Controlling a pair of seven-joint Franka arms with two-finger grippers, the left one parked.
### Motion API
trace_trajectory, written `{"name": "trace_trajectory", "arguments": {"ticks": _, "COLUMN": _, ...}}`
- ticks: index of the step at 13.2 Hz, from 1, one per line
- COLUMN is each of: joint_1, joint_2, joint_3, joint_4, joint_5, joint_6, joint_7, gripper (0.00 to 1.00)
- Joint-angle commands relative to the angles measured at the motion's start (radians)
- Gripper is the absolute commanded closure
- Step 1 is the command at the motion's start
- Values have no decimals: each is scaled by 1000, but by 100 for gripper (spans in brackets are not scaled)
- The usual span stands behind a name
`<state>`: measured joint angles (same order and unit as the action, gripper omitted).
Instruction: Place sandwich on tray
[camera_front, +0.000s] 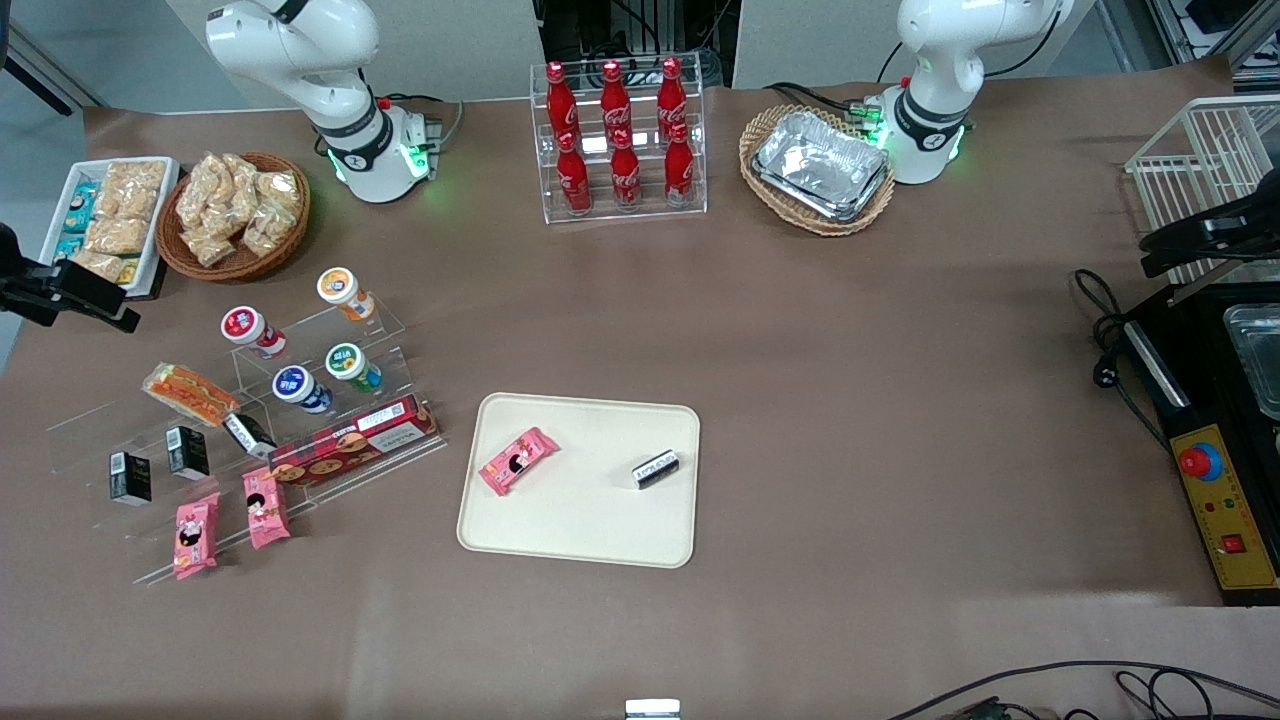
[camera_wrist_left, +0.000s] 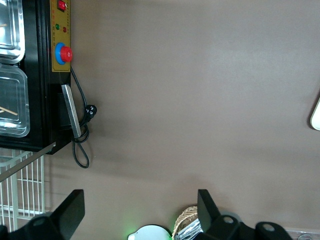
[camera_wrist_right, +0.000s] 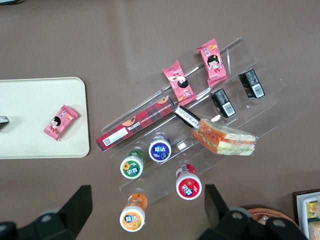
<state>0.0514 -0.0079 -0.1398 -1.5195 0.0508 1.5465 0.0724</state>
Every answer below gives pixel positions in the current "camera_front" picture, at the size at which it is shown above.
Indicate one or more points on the red cola bottle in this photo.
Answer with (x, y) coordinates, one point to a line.
(613, 98)
(558, 100)
(671, 95)
(680, 172)
(574, 180)
(626, 178)

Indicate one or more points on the red emergency stop button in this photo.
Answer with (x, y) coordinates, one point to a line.
(1200, 461)

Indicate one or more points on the blue-lid cup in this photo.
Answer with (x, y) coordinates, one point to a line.
(294, 384)

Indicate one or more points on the metal pan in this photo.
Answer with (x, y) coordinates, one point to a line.
(1255, 360)

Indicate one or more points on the tan cracker pack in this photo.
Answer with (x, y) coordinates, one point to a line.
(115, 236)
(98, 265)
(122, 203)
(135, 175)

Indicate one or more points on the orange-lid cup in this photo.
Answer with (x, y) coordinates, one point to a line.
(340, 287)

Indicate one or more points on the brown wicker snack basket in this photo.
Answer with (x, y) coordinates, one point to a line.
(285, 250)

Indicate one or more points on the yellow snack pack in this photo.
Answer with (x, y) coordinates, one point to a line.
(130, 272)

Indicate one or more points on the teal snack pack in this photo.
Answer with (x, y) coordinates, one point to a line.
(78, 215)
(68, 248)
(82, 195)

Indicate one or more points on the stack of foil trays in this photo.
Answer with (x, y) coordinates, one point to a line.
(820, 160)

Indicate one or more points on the red-lid cup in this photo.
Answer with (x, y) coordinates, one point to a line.
(245, 326)

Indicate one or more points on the clear acrylic stepped shelf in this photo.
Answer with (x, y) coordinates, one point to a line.
(390, 355)

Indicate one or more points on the small white device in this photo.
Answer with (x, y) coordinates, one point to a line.
(652, 710)

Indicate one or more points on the red cookie box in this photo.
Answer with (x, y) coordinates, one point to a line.
(355, 440)

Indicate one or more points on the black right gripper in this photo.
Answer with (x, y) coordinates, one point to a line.
(22, 281)

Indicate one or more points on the beige plastic tray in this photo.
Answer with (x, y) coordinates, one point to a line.
(580, 520)

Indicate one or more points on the pink snack pack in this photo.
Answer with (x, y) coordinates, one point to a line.
(518, 461)
(196, 536)
(266, 508)

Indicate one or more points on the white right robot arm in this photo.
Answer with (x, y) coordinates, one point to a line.
(300, 60)

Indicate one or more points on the light wicker basket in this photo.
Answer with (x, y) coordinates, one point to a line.
(770, 200)

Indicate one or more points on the green-lid cup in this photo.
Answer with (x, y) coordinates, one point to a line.
(346, 361)

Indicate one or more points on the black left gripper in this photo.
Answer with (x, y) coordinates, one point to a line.
(1243, 226)

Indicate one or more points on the clear acrylic bottle rack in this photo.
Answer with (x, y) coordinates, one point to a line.
(545, 200)

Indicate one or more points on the sandwich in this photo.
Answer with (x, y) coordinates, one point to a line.
(190, 393)

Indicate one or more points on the tan snack bag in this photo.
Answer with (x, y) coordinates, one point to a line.
(200, 185)
(265, 230)
(210, 245)
(280, 190)
(240, 175)

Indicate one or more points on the dark metal frame bar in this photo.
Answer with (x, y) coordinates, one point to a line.
(40, 85)

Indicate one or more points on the yellow control panel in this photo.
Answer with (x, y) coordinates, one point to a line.
(1225, 510)

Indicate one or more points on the black machine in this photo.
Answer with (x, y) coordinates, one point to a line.
(1200, 390)

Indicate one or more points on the white rectangular snack tray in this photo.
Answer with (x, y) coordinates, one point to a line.
(160, 215)

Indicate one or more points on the small black box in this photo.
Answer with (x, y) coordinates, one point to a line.
(657, 469)
(187, 452)
(130, 479)
(248, 435)

